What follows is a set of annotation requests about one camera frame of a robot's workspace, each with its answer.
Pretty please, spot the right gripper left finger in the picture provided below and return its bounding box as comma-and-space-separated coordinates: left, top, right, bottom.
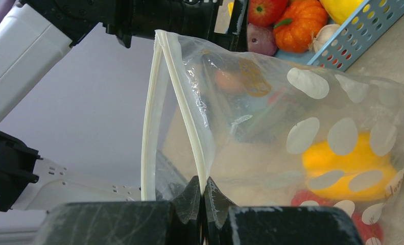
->
32, 176, 202, 244

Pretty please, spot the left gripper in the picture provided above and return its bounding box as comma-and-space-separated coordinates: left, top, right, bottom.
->
102, 0, 249, 52

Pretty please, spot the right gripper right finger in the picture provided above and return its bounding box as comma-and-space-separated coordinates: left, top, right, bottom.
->
203, 178, 364, 244

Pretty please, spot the red apple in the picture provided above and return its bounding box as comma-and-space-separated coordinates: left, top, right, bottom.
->
248, 0, 289, 27

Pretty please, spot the peach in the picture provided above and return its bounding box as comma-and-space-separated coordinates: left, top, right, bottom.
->
214, 70, 244, 94

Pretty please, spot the polka dot zip bag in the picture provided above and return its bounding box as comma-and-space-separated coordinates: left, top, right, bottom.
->
141, 30, 404, 244

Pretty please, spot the yellow bell pepper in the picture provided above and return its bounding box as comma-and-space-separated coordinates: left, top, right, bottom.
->
301, 132, 397, 202

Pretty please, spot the red bell pepper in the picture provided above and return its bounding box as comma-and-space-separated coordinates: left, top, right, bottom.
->
291, 189, 384, 244

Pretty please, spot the red onion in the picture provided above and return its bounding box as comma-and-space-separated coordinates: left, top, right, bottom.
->
247, 23, 278, 56

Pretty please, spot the small orange pumpkin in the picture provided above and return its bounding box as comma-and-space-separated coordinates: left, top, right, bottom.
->
273, 0, 328, 53

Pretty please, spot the garlic bulb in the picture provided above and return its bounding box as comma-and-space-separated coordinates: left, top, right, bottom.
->
308, 24, 340, 53

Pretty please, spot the yellow squash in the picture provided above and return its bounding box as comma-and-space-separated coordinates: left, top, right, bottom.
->
320, 0, 363, 25

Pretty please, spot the light blue plastic basket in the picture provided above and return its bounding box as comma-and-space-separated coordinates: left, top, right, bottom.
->
275, 0, 404, 71

